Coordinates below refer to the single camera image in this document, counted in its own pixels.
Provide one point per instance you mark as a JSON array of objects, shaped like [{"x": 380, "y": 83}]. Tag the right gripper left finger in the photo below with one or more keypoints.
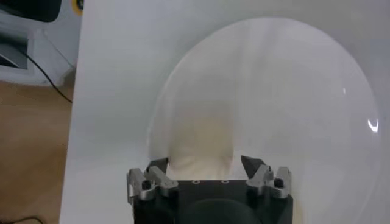
[{"x": 152, "y": 185}]

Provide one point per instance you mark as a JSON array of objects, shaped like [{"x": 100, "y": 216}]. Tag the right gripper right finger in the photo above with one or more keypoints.
[{"x": 268, "y": 181}]

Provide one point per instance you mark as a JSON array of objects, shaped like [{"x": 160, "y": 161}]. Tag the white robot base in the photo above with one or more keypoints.
[{"x": 45, "y": 61}]

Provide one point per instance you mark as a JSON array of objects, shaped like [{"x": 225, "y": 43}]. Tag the white round plate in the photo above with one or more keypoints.
[{"x": 274, "y": 91}]

